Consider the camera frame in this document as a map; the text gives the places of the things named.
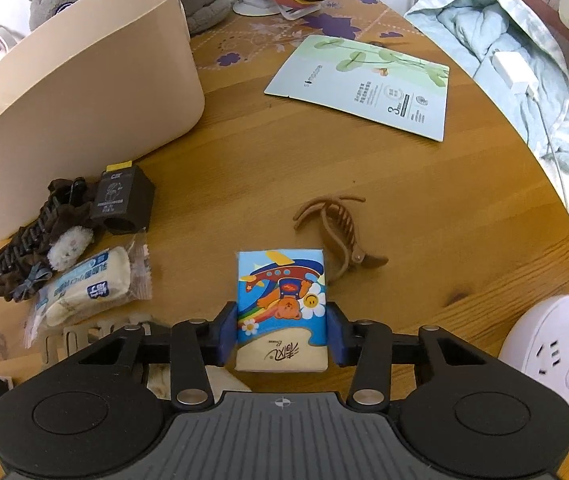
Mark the brown plush hair band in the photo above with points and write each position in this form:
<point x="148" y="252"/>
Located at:
<point x="24" y="245"/>

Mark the beige plastic bin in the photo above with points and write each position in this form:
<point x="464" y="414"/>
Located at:
<point x="89" y="110"/>

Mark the light wooden piece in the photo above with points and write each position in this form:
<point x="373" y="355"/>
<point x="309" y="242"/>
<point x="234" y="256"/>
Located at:
<point x="95" y="332"/>

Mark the brown hair claw clip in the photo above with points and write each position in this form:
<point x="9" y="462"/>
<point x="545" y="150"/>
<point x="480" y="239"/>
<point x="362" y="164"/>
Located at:
<point x="337" y="240"/>

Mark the small black box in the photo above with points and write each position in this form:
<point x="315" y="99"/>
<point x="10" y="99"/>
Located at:
<point x="119" y="200"/>

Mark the clear wrapped white snack packet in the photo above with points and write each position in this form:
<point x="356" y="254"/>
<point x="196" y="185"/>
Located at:
<point x="89" y="285"/>

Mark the white round stand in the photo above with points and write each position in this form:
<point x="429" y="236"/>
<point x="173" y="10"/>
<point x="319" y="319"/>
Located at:
<point x="254" y="6"/>

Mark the cartoon printed tissue packet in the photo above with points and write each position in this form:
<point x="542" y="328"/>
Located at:
<point x="282" y="305"/>

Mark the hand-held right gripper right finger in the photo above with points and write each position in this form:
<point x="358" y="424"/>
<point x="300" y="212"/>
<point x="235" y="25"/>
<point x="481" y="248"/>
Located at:
<point x="337" y="337"/>

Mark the round white power strip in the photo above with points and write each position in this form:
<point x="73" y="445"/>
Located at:
<point x="549" y="350"/>

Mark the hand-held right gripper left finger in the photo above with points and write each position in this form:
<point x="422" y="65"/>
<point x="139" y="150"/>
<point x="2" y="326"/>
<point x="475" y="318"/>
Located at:
<point x="228" y="335"/>

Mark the white charger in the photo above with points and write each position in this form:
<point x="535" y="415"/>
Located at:
<point x="514" y="72"/>

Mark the wooden desktop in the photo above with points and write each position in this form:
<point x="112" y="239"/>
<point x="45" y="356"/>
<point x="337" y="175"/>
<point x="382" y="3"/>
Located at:
<point x="264" y="175"/>

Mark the light green face mask packet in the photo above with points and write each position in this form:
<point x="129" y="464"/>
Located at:
<point x="364" y="85"/>

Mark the light blue quilt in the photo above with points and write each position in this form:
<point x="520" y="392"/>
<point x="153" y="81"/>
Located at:
<point x="489" y="25"/>

